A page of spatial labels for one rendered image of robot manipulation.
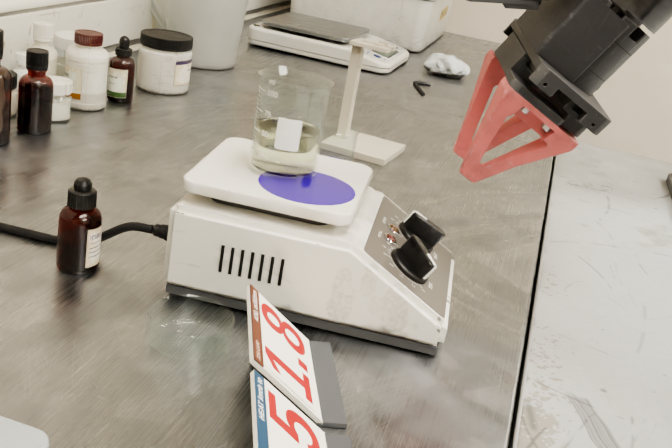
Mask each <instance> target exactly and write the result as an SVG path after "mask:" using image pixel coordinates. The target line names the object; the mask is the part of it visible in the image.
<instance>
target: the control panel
mask: <svg viewBox="0 0 672 448"><path fill-rule="evenodd" d="M407 217H408V215H406V214H405V213H404V212H403V211H402V210H401V209H399V208H398V207H397V206H396V205H395V204H394V203H392V202H391V201H390V200H389V199H388V198H387V197H385V196H384V197H383V199H382V201H381V204H380V207H379V209H378V212H377V215H376V217H375V220H374V223H373V225H372V228H371V231H370V234H369V236H368V239H367V242H366V244H365V247H364V251H365V252H366V253H367V254H368V255H369V256H370V257H372V258H373V259H374V260H375V261H376V262H377V263H379V264H380V265H381V266H382V267H383V268H384V269H386V270H387V271H388V272H389V273H390V274H392V275H393V276H394V277H395V278H396V279H397V280H399V281H400V282H401V283H402V284H403V285H404V286H406V287H407V288H408V289H409V290H410V291H412V292H413V293H414V294H415V295H416V296H417V297H419V298H420V299H421V300H422V301H423V302H424V303H426V304H427V305H428V306H429V307H430V308H432V309H433V310H434V311H435V312H436V313H437V314H439V315H440V316H441V317H443V318H444V319H445V312H446V303H447V295H448V286H449V277H450V268H451V259H452V253H451V252H449V251H448V250H447V249H446V248H445V247H444V246H442V245H441V244H440V243H438V244H437V245H436V246H435V247H433V251H432V252H431V253H430V255H431V257H432V258H433V260H434V261H435V263H436V265H437V268H436V269H435V270H434V271H433V272H432V273H431V274H430V275H429V276H428V281H427V282H426V283H425V284H418V283H416V282H414V281H412V280H411V279H409V278H408V277H407V276H406V275H405V274H404V273H403V272H402V271H401V270H400V269H399V268H398V267H397V265H396V264H395V262H394V261H393V259H392V256H391V252H392V251H393V250H394V249H395V248H401V246H402V245H403V244H404V243H405V242H406V241H407V239H406V238H405V237H404V235H403V234H402V232H401V230H400V227H399V225H400V223H401V222H402V221H404V220H405V219H406V218H407ZM391 224H393V225H395V226H396V227H397V228H398V233H397V232H395V231H394V230H393V229H392V228H391V227H390V225H391ZM387 234H391V235H393V236H394V237H395V239H396V241H395V242H392V241H391V240H390V239H389V238H388V237H387Z"/></svg>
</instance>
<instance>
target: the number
mask: <svg viewBox="0 0 672 448"><path fill-rule="evenodd" d="M265 394H266V408H267V422H268V436H269V448H321V442H320V436H319V430H318V428H317V427H315V426H314V425H313V424H312V423H311V422H310V421H309V420H308V419H307V418H306V417H304V416H303V415H302V414H301V413H300V412H299V411H298V410H297V409H296V408H294V407H293V406H292V405H291V404H290V403H289V402H288V401H287V400H286V399H284V398H283V397H282V396H281V395H280V394H279V393H278V392H277V391H276V390H275V389H273V388H272V387H271V386H270V385H269V384H268V383H267V382H266V381H265Z"/></svg>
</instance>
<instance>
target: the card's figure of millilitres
mask: <svg viewBox="0 0 672 448"><path fill-rule="evenodd" d="M259 305H260V318H261V332H262V346H263V360H264V365H265V366H266V367H267V368H268V369H269V370H270V371H271V372H273V373H274V374H275V375H276V376H277V377H278V378H279V379H280V380H281V381H282V382H284V383H285V384H286V385H287V386H288V387H289V388H290V389H291V390H292V391H293V392H294V393H296V394H297V395H298V396H299V397H300V398H301V399H302V400H303V401H304V402H305V403H307V404H308V405H309V406H310V407H311V408H312V409H313V410H314V411H315V412H316V408H315V402H314V396H313V389H312V383H311V377H310V371H309V365H308V358H307V352H306V346H305V340H304V336H303V335H302V334H301V333H300V332H299V331H298V330H297V329H296V328H295V327H294V326H293V325H292V324H291V323H290V322H289V321H288V320H286V319H285V318H284V317H283V316H282V315H281V314H280V313H279V312H278V311H277V310H276V309H275V308H274V307H273V306H272V305H271V304H270V303H269V302H268V301H267V300H265V299H264V298H263V297H262V296H261V295H260V294H259Z"/></svg>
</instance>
